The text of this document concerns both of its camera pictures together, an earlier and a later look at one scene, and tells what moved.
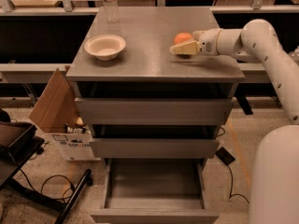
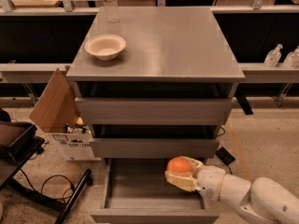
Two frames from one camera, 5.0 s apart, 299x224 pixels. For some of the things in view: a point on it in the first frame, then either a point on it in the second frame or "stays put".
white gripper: (209, 41) to (211, 180)
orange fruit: (182, 37) to (179, 164)
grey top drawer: (152, 111) stays put
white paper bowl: (105, 47) stays put
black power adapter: (225, 156) stays put
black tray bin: (15, 136) stays put
